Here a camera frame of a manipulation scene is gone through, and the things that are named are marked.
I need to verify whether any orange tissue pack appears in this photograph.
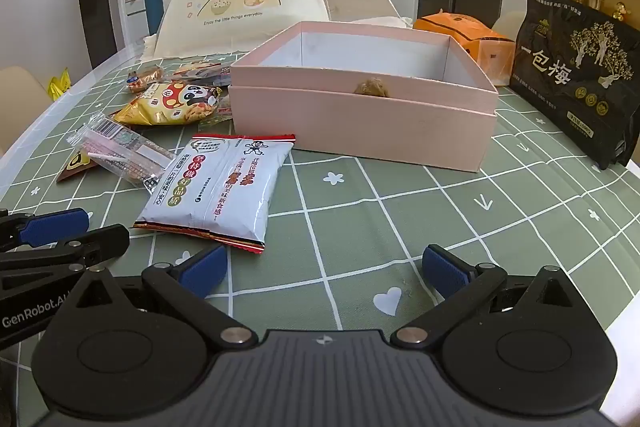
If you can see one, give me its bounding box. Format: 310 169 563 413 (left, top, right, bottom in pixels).
413 9 516 88

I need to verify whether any white sideboard cabinet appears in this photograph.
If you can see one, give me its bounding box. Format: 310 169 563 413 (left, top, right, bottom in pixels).
501 0 530 28

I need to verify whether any red white snack packet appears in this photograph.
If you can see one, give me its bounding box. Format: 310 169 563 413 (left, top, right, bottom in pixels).
172 61 236 88

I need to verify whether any yellow bag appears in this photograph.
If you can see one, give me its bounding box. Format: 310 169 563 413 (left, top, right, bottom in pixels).
47 68 73 96

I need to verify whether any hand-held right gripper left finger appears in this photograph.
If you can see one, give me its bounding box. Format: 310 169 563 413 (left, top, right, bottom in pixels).
65 244 258 350

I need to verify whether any pink cardboard box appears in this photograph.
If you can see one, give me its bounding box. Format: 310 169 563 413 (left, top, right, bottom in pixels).
229 21 500 172

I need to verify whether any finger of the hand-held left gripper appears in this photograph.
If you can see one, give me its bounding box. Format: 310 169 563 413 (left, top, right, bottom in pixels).
0 207 91 254
0 224 131 276

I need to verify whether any small brown snack packet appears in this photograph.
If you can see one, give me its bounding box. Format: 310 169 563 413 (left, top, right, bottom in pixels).
56 147 98 184

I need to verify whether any yellow panda snack packet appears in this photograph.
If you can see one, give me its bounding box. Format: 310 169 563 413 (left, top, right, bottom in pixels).
111 79 223 128

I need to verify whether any pale clear snack packet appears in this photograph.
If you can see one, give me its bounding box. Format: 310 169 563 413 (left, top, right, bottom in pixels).
199 97 235 124

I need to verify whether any black gold-printed bag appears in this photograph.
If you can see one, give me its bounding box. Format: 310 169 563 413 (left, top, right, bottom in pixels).
509 0 640 171

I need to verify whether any white blue snack packet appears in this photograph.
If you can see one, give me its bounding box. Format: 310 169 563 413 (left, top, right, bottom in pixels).
132 133 297 254

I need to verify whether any beige chair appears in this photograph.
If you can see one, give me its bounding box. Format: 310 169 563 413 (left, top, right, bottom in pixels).
350 14 416 30

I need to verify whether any brown round snack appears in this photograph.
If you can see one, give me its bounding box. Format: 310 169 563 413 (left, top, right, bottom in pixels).
354 77 391 98

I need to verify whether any clear packet of pink sticks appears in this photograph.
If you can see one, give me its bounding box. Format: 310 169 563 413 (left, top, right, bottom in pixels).
70 112 177 194

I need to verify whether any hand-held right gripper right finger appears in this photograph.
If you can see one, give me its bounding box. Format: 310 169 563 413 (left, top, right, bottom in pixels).
390 244 576 350

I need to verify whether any green checked tablecloth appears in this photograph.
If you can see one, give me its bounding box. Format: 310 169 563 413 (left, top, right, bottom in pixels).
0 17 640 427

